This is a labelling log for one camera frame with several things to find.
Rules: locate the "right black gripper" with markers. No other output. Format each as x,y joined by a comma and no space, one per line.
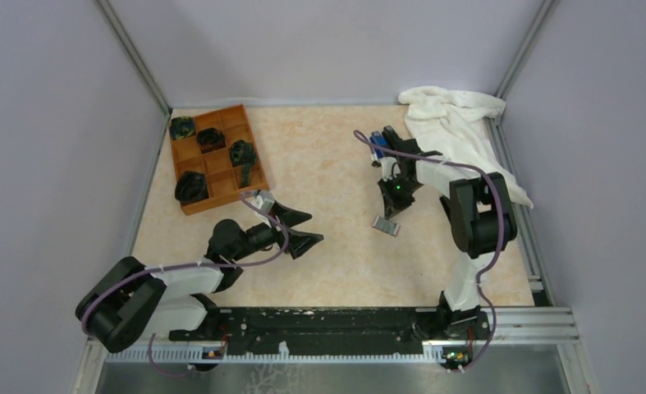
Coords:
391,205

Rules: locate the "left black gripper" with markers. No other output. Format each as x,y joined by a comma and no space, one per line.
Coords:
298,243

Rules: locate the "staple box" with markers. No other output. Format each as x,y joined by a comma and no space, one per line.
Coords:
386,226

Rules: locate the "black stapler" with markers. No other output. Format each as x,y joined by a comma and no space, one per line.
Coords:
393,140

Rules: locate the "blue stapler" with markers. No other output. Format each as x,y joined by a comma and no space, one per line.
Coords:
379,143

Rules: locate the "orange wooden divided tray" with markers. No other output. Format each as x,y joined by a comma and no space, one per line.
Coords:
225,182

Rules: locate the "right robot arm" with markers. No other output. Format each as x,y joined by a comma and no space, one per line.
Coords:
479,211

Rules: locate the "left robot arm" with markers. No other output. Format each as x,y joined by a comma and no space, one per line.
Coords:
133,301

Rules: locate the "white towel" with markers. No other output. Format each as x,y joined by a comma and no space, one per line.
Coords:
452,122

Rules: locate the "dark rolled tie back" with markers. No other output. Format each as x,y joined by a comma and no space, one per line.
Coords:
242,153

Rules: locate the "dark rolled tie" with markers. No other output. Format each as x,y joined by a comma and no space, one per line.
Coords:
210,139
242,153
191,188
182,127

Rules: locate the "dark rolled tie front right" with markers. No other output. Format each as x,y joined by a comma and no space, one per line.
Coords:
191,188

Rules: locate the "dark rolled tie middle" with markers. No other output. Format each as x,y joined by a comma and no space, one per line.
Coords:
210,139

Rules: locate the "dark rolled tie front left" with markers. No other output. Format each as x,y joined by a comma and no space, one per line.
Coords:
182,127

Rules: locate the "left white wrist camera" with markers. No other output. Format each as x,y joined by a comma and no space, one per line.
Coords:
264,201

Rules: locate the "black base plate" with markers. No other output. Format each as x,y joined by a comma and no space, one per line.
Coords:
329,331

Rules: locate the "aluminium frame rail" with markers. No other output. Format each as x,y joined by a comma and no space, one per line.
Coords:
531,350

